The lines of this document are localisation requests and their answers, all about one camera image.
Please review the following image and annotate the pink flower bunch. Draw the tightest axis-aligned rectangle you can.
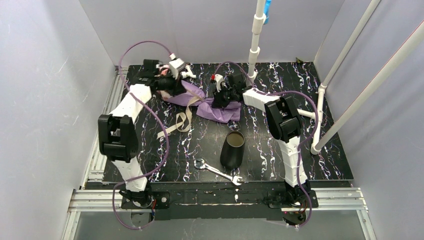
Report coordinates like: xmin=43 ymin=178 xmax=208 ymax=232
xmin=159 ymin=66 xmax=170 ymax=76

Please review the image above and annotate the silver wrench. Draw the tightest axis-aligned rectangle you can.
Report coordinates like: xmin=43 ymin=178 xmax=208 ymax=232
xmin=194 ymin=158 xmax=243 ymax=186

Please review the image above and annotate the aluminium rail frame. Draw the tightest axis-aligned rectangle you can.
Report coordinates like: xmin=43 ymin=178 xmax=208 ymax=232
xmin=61 ymin=66 xmax=377 ymax=240

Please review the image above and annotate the purple wrapping paper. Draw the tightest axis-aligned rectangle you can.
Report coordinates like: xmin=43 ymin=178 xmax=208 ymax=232
xmin=157 ymin=80 xmax=241 ymax=124

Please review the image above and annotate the white pvc pipe frame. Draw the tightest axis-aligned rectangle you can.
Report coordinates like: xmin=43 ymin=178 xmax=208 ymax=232
xmin=246 ymin=0 xmax=424 ymax=156

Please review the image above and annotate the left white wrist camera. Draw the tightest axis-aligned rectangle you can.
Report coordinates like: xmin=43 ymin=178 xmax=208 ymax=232
xmin=168 ymin=53 xmax=187 ymax=80

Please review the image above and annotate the black vase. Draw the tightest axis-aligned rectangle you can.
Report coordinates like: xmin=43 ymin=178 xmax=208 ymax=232
xmin=220 ymin=131 xmax=245 ymax=170

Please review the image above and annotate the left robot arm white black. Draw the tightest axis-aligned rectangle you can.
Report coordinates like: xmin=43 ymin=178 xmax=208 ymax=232
xmin=97 ymin=57 xmax=188 ymax=193

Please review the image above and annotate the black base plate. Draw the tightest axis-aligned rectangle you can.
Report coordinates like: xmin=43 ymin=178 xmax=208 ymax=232
xmin=119 ymin=191 xmax=171 ymax=210
xmin=263 ymin=190 xmax=319 ymax=209

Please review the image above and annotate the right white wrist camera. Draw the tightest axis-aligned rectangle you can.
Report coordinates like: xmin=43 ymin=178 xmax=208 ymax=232
xmin=210 ymin=74 xmax=224 ymax=93

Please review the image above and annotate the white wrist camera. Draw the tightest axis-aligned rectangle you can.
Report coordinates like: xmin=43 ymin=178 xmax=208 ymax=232
xmin=168 ymin=53 xmax=187 ymax=80
xmin=210 ymin=74 xmax=224 ymax=93

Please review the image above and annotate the small spring connector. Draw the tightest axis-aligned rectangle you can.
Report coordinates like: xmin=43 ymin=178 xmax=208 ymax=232
xmin=181 ymin=64 xmax=197 ymax=79

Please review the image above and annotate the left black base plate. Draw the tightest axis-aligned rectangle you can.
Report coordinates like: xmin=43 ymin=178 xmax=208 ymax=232
xmin=119 ymin=191 xmax=171 ymax=210

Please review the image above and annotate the cream ribbon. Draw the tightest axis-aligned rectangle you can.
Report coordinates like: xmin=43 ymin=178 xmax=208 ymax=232
xmin=157 ymin=92 xmax=204 ymax=139

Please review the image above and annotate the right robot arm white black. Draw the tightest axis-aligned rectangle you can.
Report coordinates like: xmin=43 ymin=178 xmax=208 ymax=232
xmin=210 ymin=74 xmax=307 ymax=188

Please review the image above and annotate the blue clip on pipe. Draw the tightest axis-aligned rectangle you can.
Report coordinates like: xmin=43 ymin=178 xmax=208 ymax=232
xmin=263 ymin=0 xmax=272 ymax=25

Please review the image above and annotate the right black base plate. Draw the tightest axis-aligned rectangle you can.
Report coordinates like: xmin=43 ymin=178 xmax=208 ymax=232
xmin=263 ymin=190 xmax=319 ymax=209

